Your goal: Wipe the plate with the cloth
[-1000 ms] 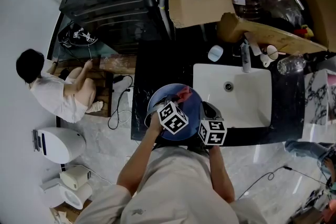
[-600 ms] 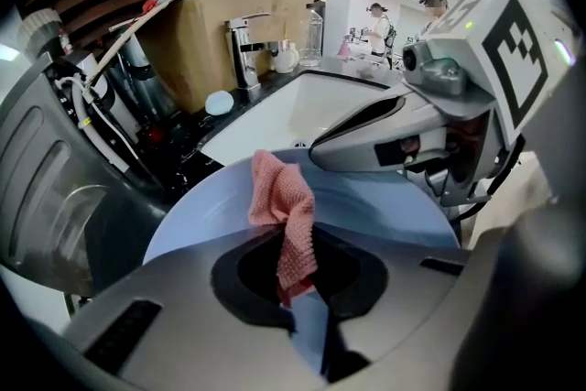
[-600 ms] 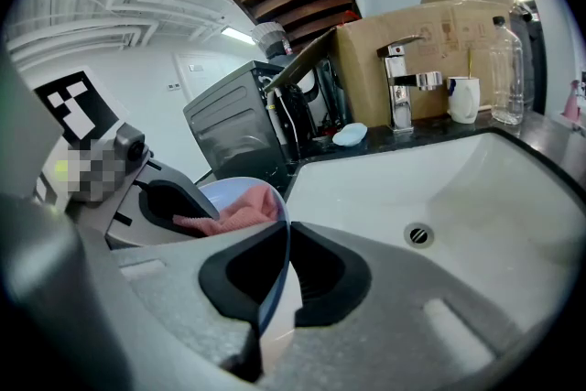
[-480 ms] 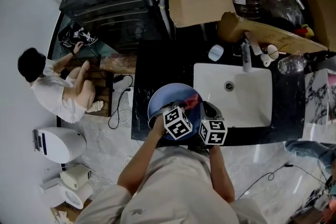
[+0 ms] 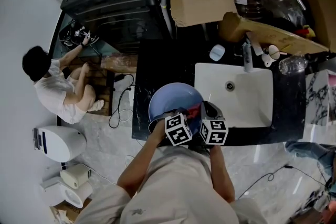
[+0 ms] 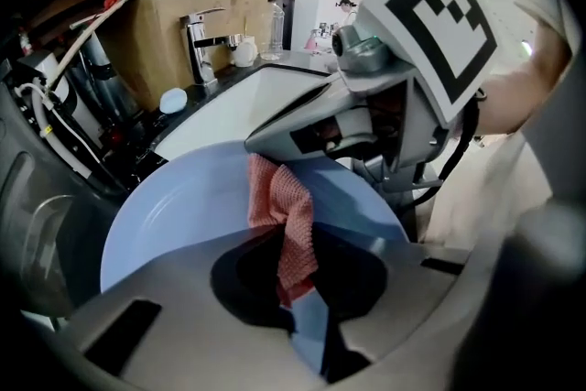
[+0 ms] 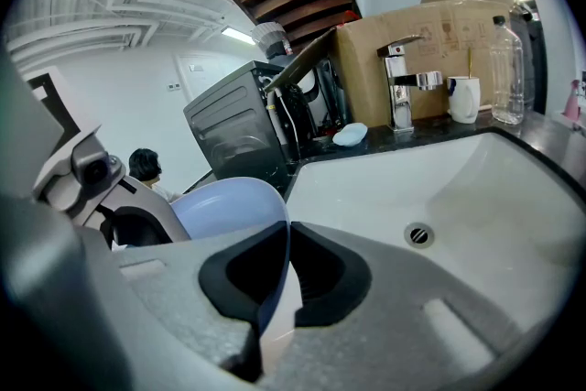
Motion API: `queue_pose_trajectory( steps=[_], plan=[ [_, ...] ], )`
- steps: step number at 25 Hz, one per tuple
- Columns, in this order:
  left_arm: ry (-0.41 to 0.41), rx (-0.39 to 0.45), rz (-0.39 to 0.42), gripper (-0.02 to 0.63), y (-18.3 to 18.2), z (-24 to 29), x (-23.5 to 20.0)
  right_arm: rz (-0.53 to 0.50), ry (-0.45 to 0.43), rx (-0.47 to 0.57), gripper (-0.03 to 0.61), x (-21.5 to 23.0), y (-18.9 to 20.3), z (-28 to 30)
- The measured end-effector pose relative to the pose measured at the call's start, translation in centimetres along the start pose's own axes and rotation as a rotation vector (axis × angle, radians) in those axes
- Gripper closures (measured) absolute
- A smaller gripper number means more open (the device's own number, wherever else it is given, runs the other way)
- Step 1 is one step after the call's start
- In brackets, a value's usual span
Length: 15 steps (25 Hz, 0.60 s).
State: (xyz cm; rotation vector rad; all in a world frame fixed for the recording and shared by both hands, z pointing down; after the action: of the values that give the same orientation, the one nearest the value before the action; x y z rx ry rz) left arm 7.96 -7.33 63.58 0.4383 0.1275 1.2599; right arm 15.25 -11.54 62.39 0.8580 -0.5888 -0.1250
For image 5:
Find black cable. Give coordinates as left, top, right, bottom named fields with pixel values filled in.
left=108, top=73, right=135, bottom=130
left=237, top=164, right=328, bottom=199

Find white round device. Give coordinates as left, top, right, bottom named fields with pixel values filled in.
left=39, top=177, right=94, bottom=209

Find white power strip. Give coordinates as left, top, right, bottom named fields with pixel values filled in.
left=128, top=86, right=136, bottom=108

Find white marble cabinet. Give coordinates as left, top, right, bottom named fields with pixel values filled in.
left=304, top=69, right=336, bottom=127

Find beige box appliance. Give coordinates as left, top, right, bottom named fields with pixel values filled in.
left=59, top=164, right=93, bottom=189

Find blue round plate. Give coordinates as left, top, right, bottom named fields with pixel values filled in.
left=148, top=82, right=206, bottom=137

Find person's right forearm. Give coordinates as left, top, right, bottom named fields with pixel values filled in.
left=208, top=143, right=236, bottom=203

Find pink cloth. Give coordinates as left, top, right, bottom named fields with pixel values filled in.
left=183, top=103, right=202, bottom=121

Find white cup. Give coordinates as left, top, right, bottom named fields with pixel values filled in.
left=261, top=44, right=280, bottom=68

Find white hose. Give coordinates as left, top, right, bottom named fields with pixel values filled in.
left=159, top=0, right=175, bottom=37

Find white sink basin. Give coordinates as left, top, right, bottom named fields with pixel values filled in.
left=194, top=62, right=274, bottom=129

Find white oval appliance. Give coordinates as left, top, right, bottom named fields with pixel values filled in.
left=32, top=125, right=88, bottom=163

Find person in white shirt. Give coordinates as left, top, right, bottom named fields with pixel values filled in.
left=75, top=144, right=266, bottom=224

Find white soap dish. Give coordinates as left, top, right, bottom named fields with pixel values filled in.
left=209, top=44, right=225, bottom=62

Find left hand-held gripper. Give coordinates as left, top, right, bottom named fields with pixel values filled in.
left=157, top=109, right=194, bottom=146

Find black marble vanity table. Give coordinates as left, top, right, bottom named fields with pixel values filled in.
left=131, top=22, right=308, bottom=147

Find person's left forearm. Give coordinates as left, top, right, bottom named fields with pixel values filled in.
left=117, top=120, right=169, bottom=199

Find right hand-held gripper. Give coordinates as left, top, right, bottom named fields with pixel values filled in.
left=199, top=100, right=229, bottom=145

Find black gear bag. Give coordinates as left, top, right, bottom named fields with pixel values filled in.
left=58, top=20, right=101, bottom=47

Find small clear plastic bottle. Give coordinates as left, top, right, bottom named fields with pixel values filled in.
left=278, top=54, right=309, bottom=76

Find wooden platform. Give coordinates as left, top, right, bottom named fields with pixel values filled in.
left=62, top=54, right=139, bottom=116

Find small cardboard box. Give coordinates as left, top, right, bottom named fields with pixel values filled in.
left=49, top=198, right=93, bottom=224

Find chrome faucet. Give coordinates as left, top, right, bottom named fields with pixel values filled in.
left=241, top=38, right=254, bottom=73

